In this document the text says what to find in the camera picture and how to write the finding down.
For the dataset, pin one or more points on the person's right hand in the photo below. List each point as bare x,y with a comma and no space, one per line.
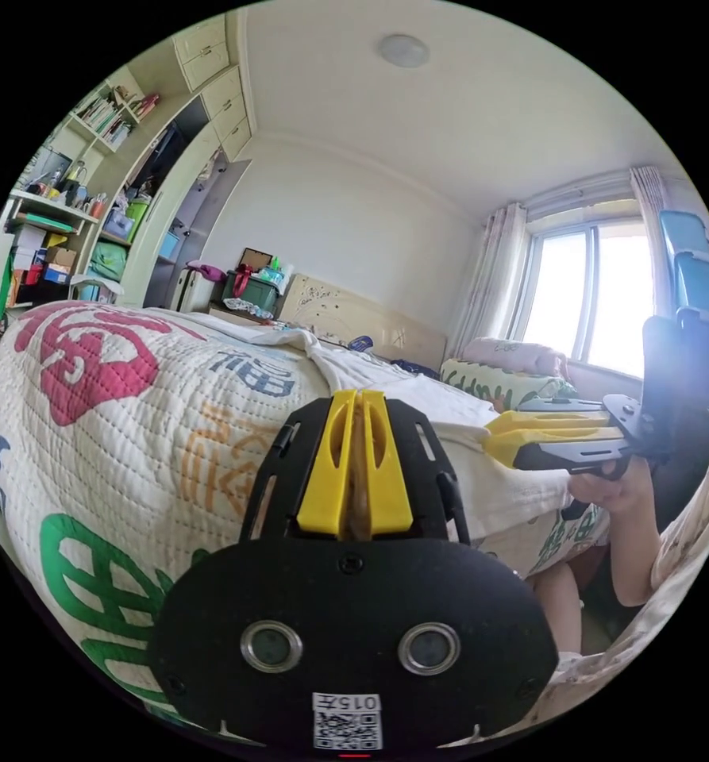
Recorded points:
613,491

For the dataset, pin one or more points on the pink rolled blanket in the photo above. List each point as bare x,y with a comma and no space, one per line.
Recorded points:
512,352

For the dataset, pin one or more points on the window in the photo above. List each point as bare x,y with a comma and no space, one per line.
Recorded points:
592,292

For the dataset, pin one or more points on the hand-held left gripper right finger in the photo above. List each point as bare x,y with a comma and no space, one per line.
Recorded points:
390,476

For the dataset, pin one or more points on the bed with printed quilt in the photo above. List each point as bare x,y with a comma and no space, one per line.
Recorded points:
122,464

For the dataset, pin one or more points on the white long sleeve shirt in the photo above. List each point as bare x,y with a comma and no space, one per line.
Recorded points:
402,381

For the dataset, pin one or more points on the round ceiling lamp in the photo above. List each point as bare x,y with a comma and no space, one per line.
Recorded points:
404,50

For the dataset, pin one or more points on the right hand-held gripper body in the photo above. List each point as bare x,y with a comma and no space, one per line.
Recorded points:
622,437

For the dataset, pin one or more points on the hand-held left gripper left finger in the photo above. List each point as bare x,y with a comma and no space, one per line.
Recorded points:
321,476

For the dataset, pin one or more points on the person's body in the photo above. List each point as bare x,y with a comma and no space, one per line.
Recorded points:
696,536

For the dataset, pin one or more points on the cluttered cream shelf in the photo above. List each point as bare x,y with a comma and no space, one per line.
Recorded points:
62,208

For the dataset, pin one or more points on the pale patterned curtain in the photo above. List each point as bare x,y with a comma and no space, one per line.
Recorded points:
649,199
485,286

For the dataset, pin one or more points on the leaf print pillow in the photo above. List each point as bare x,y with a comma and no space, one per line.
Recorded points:
497,381

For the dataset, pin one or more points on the cream built-in cupboard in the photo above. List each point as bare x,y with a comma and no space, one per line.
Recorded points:
208,137

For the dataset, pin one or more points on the green storage box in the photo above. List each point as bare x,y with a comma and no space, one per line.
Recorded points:
250,289

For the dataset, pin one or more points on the person's right forearm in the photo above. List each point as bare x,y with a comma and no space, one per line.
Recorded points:
637,553

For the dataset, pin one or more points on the white suitcase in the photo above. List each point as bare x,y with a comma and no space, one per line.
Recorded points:
194,292

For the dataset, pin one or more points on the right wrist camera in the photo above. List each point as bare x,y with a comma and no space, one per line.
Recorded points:
687,381

